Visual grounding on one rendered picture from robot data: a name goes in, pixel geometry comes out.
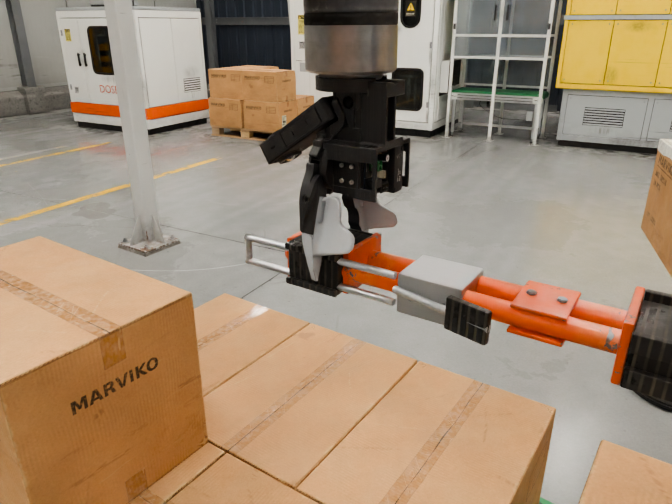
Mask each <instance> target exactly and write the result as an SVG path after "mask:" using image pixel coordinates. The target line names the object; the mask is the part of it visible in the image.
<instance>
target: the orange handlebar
mask: <svg viewBox="0 0 672 504"><path fill-rule="evenodd" d="M414 261H416V260H414V259H410V258H406V257H401V256H397V255H393V254H389V253H385V252H381V251H376V250H372V251H371V252H370V254H369V256H368V260H367V264H368V265H372V266H375V267H379V268H383V269H387V270H391V271H395V272H397V277H396V279H390V278H387V277H383V276H379V275H375V274H372V273H368V272H364V271H360V270H357V269H353V268H350V269H349V271H348V273H347V275H348V277H349V279H350V280H351V281H355V282H358V283H362V284H365V285H369V286H372V287H376V288H380V289H383V290H387V291H390V292H392V288H393V287H394V286H395V285H396V286H398V274H399V273H400V272H401V271H402V270H404V269H405V268H406V267H408V266H409V265H410V264H412V263H413V262H414ZM580 296H581V292H578V291H574V290H570V289H565V288H561V287H557V286H553V285H548V284H544V283H540V282H535V281H531V280H528V282H527V283H526V284H525V286H522V285H518V284H514V283H510V282H506V281H501V280H497V279H493V278H489V277H485V276H481V277H480V278H479V280H478V283H477V287H476V292H473V291H469V290H467V291H466V292H465V294H464V296H463V300H465V301H468V302H470V303H473V304H476V305H478V306H481V307H483V308H486V309H488V310H491V311H492V317H491V320H494V321H498V322H502V323H505V324H509V327H508V328H507V332H509V333H513V334H516V335H520V336H523V337H527V338H530V339H534V340H537V341H541V342H544V343H548V344H551V345H555V346H558V347H562V346H563V344H564V342H565V340H566V341H570V342H573V343H577V344H581V345H584V346H588V347H591V348H595V349H599V350H602V351H606V352H609V353H613V354H616V353H617V349H618V344H619V340H620V336H621V331H622V327H623V323H624V320H625V317H626V314H627V311H626V310H622V309H618V308H614V307H610V306H606V305H601V304H597V303H593V302H589V301H585V300H581V299H579V297H580Z"/></svg>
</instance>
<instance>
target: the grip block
mask: <svg viewBox="0 0 672 504"><path fill-rule="evenodd" d="M643 298H644V299H643ZM610 381H611V383H613V384H616V385H620V386H621V387H623V388H626V389H629V390H632V391H636V392H639V393H642V394H646V395H649V396H652V397H655V398H659V399H662V400H665V401H669V402H672V294H668V293H663V292H659V291H654V290H650V289H646V291H645V288H644V287H639V286H637V287H636V288H635V291H634V294H633V297H632V300H631V303H630V306H629V309H628V311H627V314H626V317H625V320H624V323H623V327H622V331H621V336H620V340H619V344H618V349H617V353H616V357H615V362H614V366H613V371H612V375H611V379H610Z"/></svg>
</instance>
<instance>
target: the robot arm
mask: <svg viewBox="0 0 672 504"><path fill-rule="evenodd" d="M303 11H304V47H305V70H306V71H307V72H309V73H314V74H319V75H316V76H315V85H316V90H318V91H323V92H333V95H332V96H327V97H322V98H320V99H319V100H318V101H316V102H315V103H314V104H313V105H311V106H310V107H309V108H307V109H306V110H305V111H303V112H302V113H301V114H299V115H298V116H297V117H295V118H294V119H293V120H292V121H290V122H289V123H288V124H286V125H285V126H284V127H282V128H281V129H279V130H277V131H276V132H274V133H272V134H271V135H270V136H269V137H267V138H268V139H267V140H265V141H264V142H263V143H261V144H260V145H259V146H260V148H261V150H262V152H263V154H264V156H265V158H266V160H267V162H268V164H273V163H278V162H279V163H280V164H284V163H287V162H290V161H292V160H293V159H295V158H297V157H298V156H300V155H301V154H302V151H304V150H305V149H307V148H308V147H310V146H311V145H313V146H312V148H311V150H310V152H309V154H308V155H309V163H308V162H307V163H306V171H305V175H304V178H303V181H302V185H301V189H300V196H299V219H300V231H301V232H302V242H303V248H304V252H305V256H306V260H307V264H308V268H309V272H310V276H311V279H312V280H314V281H319V275H320V270H321V264H322V256H325V255H342V254H348V253H350V252H351V251H352V249H353V247H354V243H355V238H354V235H353V234H352V233H351V232H350V231H349V230H348V229H347V228H346V227H345V226H344V225H343V224H342V222H341V215H342V202H341V200H340V199H339V198H338V197H336V196H328V197H326V194H329V195H330V194H332V193H333V192H334V193H340V194H342V201H343V205H344V206H345V207H346V208H347V211H348V223H349V225H350V227H351V229H355V230H360V231H364V232H369V229H376V228H389V227H394V226H396V224H397V222H398V220H397V216H396V214H395V213H394V212H393V211H391V210H390V209H388V208H386V207H385V206H383V205H381V204H380V203H379V201H378V199H377V193H380V194H381V193H383V192H389V193H396V192H398V191H400V190H401V189H402V186H405V187H408V183H409V160H410V138H407V137H402V136H400V137H398V136H395V124H396V96H398V95H402V94H405V80H402V79H387V75H385V73H391V72H394V71H395V70H396V69H397V49H398V25H397V24H398V12H399V0H303ZM403 151H405V152H406V153H405V176H404V175H402V169H403Z"/></svg>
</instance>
